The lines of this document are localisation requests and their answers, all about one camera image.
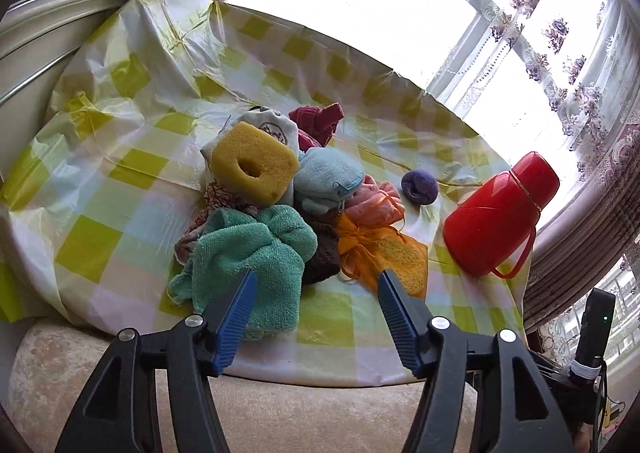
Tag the brown knit cloth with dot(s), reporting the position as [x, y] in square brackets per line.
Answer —
[322, 253]

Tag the yellow checkered plastic tablecloth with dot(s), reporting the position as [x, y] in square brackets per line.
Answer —
[125, 133]

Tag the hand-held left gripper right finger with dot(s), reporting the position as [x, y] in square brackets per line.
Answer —
[397, 318]

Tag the light blue terry towel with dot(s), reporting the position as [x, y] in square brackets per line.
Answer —
[322, 175]

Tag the orange organza bag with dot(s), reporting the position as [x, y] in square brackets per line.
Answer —
[395, 253]

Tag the sheer floral lace curtain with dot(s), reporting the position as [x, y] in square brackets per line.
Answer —
[565, 33]

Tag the floral patterned cloth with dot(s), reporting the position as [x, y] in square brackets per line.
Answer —
[220, 195]

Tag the green terry towel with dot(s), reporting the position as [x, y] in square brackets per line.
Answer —
[240, 248]

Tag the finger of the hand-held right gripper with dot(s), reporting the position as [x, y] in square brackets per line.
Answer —
[547, 367]

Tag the yellow sponge with hole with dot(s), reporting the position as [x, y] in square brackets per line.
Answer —
[235, 158]

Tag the maroon knit cloth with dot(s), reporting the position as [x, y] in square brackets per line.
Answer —
[320, 120]

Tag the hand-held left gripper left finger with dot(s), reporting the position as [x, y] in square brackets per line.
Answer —
[235, 323]

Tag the purple rolled sock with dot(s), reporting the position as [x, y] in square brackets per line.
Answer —
[420, 187]

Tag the pink organza bag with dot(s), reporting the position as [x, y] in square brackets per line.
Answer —
[370, 208]

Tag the white curved headboard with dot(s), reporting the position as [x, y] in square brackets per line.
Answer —
[45, 28]

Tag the beige velvet cushion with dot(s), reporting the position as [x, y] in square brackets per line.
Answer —
[300, 413]

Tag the red plastic thermos flask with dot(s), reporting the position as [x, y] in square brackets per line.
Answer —
[495, 223]

